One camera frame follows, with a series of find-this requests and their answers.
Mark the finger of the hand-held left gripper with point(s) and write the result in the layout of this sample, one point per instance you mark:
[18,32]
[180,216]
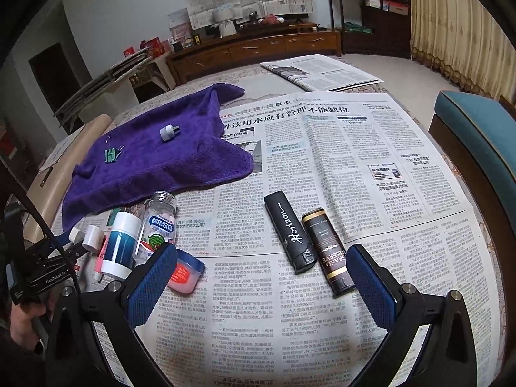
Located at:
[56,242]
[74,255]

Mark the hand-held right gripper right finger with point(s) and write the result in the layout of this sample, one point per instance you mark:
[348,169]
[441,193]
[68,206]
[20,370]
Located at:
[369,282]

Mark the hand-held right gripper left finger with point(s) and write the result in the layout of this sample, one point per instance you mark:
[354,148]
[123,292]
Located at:
[155,286]

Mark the white small cap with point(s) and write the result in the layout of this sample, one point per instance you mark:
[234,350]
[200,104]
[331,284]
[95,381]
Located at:
[75,234]

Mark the white small cylinder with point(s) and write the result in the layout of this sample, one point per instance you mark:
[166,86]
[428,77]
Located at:
[93,238]

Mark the pink highlighter pen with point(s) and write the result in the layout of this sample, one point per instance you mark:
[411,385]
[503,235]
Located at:
[99,264]

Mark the pink jar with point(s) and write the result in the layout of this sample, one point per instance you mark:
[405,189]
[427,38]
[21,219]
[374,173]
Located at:
[187,274]

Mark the blue and white bottle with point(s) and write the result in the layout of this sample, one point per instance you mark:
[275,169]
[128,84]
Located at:
[119,246]

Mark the brown and gold lighter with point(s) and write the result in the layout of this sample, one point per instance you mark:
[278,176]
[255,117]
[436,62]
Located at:
[326,250]

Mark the clear candy bottle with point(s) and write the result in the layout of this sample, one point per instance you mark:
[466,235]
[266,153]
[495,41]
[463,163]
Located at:
[159,225]

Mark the black rectangular case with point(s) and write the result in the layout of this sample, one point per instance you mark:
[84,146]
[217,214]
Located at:
[288,229]

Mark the person's left hand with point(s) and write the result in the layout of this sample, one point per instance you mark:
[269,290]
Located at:
[26,322]

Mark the green binder clip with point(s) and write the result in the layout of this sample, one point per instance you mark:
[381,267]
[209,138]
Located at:
[111,155]

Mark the purple towel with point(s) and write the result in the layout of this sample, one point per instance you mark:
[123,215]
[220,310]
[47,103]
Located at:
[161,169]

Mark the spread newspaper with large headline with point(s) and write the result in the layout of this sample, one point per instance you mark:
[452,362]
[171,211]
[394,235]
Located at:
[342,157]

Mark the grey folding rack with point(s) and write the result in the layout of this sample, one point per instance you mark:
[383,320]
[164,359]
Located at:
[100,80]

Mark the blue cushioned chair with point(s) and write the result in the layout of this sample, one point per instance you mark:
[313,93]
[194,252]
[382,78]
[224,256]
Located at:
[475,129]

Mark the white side table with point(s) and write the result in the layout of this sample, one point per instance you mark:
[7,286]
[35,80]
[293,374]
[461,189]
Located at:
[155,72]

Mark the red box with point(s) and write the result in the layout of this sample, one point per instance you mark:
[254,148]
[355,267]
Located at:
[152,47]

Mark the folded newspaper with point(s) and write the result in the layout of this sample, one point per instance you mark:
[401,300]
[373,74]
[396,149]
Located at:
[318,70]

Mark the wooden tv cabinet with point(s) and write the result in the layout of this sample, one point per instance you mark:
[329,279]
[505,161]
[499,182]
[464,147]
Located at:
[250,50]

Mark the dark wooden shelf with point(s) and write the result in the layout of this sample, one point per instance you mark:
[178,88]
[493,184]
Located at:
[379,20]

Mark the white wrapped bouquet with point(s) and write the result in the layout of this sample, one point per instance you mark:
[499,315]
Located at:
[224,26]

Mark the beige curtain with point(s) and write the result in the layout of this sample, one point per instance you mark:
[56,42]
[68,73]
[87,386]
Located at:
[455,20]

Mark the wall calendar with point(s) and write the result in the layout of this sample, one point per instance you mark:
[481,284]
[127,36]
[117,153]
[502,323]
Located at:
[179,24]

